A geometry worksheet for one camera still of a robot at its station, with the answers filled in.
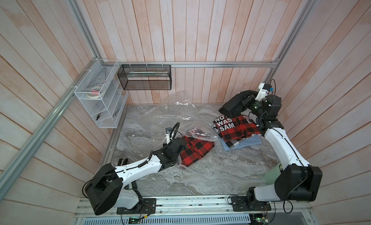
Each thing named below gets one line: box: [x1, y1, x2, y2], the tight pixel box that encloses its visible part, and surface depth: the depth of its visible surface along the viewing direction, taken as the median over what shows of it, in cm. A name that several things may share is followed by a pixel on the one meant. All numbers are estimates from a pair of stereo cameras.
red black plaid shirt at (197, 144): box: [179, 127, 218, 168], surface depth 92 cm
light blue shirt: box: [217, 134, 263, 151], surface depth 96 cm
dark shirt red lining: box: [218, 89, 259, 119], surface depth 77 cm
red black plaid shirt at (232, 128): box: [213, 114, 261, 142], surface depth 98 cm
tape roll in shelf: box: [86, 85, 104, 99], surface depth 75 cm
